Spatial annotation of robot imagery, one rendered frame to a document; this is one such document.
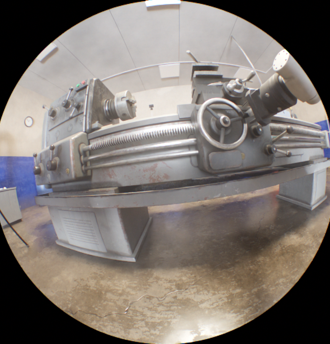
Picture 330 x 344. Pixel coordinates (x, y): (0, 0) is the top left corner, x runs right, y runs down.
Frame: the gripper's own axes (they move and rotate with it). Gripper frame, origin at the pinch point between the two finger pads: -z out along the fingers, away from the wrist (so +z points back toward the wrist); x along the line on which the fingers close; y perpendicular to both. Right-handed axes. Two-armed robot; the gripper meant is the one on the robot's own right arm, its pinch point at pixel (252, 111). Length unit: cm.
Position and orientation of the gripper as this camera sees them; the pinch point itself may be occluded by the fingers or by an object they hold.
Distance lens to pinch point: 47.6
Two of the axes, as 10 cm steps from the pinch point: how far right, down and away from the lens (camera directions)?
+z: -0.8, 0.6, -10.0
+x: -3.2, -9.5, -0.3
